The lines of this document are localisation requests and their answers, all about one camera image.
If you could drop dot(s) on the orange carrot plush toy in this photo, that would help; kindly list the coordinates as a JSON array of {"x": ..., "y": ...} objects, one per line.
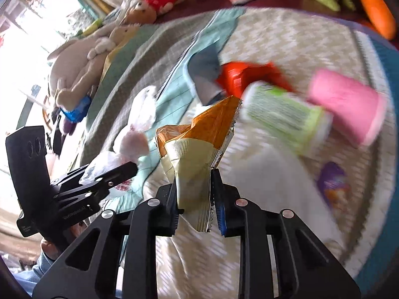
[{"x": 377, "y": 9}]

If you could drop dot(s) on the purple snack packet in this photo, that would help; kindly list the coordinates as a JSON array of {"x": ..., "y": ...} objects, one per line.
[{"x": 332, "y": 180}]

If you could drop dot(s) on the blue plastic toy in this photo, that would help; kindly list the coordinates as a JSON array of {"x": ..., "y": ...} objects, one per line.
[{"x": 76, "y": 112}]

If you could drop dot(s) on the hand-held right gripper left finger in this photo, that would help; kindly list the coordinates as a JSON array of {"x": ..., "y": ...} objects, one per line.
[{"x": 170, "y": 205}]

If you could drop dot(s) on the brown teddy bear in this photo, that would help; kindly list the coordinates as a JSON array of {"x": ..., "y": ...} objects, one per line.
[{"x": 140, "y": 14}]

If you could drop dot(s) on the red snack packet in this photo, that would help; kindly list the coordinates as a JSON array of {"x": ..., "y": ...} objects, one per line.
[{"x": 240, "y": 74}]

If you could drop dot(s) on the orange and cream snack bag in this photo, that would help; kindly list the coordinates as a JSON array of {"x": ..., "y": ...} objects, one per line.
[{"x": 193, "y": 149}]

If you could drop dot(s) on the white plastic bag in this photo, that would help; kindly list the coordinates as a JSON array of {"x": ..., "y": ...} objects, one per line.
[{"x": 137, "y": 130}]

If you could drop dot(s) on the white bunny plush toy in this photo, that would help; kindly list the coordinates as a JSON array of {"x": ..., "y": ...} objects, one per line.
[{"x": 78, "y": 62}]

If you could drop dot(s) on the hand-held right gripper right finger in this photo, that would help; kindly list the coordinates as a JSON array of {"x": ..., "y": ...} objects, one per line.
[{"x": 219, "y": 218}]

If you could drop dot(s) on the pink paper cup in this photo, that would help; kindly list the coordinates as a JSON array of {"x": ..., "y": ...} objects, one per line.
[{"x": 343, "y": 106}]

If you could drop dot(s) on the person's left forearm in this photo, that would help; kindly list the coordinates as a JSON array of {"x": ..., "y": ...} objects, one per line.
[{"x": 34, "y": 271}]

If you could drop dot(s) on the white tissue paper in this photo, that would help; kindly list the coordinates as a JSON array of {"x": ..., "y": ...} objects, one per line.
[{"x": 280, "y": 187}]

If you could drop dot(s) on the green plastic toy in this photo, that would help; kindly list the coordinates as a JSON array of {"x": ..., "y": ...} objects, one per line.
[{"x": 92, "y": 26}]

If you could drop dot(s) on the white printed blanket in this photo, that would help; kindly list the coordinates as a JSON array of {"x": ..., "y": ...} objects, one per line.
[{"x": 280, "y": 37}]

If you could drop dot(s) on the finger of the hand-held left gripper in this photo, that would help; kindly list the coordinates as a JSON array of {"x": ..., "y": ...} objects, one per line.
[
  {"x": 78, "y": 208},
  {"x": 121, "y": 169}
]

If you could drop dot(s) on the white cup with green label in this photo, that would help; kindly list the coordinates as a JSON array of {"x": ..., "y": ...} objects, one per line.
[{"x": 280, "y": 112}]

